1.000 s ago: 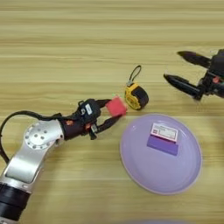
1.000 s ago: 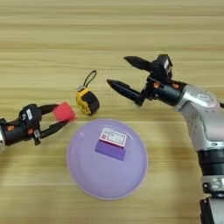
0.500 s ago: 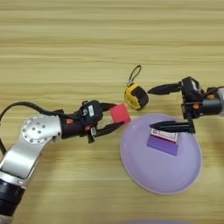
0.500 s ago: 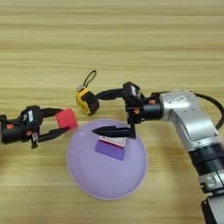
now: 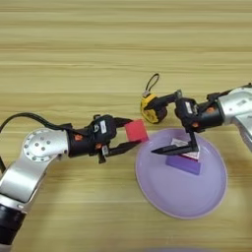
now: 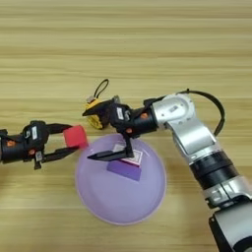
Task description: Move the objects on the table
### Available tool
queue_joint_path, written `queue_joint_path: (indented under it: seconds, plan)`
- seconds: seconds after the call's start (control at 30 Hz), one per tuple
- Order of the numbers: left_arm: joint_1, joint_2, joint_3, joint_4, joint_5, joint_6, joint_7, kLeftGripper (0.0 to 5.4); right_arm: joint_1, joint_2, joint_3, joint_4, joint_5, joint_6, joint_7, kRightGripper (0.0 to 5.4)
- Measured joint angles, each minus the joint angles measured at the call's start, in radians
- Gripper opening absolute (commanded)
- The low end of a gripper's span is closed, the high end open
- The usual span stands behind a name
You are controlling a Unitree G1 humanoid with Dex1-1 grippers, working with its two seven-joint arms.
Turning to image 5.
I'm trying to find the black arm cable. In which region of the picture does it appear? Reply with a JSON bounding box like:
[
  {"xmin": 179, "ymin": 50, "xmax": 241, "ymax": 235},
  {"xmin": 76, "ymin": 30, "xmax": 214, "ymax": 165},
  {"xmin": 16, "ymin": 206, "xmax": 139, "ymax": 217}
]
[
  {"xmin": 206, "ymin": 82, "xmax": 252, "ymax": 101},
  {"xmin": 0, "ymin": 112, "xmax": 75, "ymax": 175}
]

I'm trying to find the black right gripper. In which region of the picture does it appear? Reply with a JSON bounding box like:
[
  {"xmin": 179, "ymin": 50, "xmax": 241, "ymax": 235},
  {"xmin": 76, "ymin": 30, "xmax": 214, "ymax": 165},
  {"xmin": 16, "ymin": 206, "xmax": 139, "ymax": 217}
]
[{"xmin": 149, "ymin": 90, "xmax": 225, "ymax": 157}]

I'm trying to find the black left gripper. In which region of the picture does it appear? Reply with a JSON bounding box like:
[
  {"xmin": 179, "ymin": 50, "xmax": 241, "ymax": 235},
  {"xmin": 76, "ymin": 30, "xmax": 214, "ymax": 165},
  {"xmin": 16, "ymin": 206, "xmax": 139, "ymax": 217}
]
[{"xmin": 67, "ymin": 116, "xmax": 146, "ymax": 164}]

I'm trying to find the yellow black tape measure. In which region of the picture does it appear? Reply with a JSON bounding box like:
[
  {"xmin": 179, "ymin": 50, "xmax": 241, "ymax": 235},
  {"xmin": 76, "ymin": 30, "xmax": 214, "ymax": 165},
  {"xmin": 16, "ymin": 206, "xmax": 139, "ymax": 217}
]
[{"xmin": 140, "ymin": 73, "xmax": 168, "ymax": 125}]

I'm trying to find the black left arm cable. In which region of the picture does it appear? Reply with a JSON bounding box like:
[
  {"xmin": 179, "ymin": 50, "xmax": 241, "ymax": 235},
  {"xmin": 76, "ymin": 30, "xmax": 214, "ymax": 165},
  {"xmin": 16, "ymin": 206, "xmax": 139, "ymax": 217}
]
[{"xmin": 0, "ymin": 112, "xmax": 75, "ymax": 175}]

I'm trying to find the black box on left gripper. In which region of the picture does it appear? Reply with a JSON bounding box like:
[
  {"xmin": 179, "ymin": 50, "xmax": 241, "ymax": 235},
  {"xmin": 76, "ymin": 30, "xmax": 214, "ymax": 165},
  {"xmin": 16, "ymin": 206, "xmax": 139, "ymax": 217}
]
[{"xmin": 90, "ymin": 114, "xmax": 117, "ymax": 142}]

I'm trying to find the purple rectangular block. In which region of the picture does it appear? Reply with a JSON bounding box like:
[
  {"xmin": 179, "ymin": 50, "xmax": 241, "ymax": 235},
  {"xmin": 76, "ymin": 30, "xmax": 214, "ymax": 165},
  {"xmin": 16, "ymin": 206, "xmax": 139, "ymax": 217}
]
[{"xmin": 164, "ymin": 155, "xmax": 202, "ymax": 176}]

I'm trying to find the lilac round plate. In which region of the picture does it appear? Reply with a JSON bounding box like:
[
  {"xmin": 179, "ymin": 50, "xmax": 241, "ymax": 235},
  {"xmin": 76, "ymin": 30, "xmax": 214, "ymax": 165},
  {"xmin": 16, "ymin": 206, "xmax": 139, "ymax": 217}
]
[{"xmin": 135, "ymin": 127, "xmax": 228, "ymax": 220}]

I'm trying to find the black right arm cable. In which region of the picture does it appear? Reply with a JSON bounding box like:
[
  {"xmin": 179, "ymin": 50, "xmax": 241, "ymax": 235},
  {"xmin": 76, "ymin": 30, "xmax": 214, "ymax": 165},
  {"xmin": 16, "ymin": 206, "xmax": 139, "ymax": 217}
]
[{"xmin": 206, "ymin": 82, "xmax": 252, "ymax": 101}]

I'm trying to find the small white card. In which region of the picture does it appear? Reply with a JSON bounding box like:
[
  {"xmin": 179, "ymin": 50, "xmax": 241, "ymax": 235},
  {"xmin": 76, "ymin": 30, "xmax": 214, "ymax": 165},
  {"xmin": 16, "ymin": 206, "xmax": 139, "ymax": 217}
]
[{"xmin": 170, "ymin": 137, "xmax": 201, "ymax": 161}]

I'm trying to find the red cube block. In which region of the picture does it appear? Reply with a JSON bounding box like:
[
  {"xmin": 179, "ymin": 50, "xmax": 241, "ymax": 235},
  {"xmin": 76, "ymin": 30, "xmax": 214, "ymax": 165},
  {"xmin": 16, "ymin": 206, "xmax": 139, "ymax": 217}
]
[{"xmin": 124, "ymin": 119, "xmax": 150, "ymax": 144}]

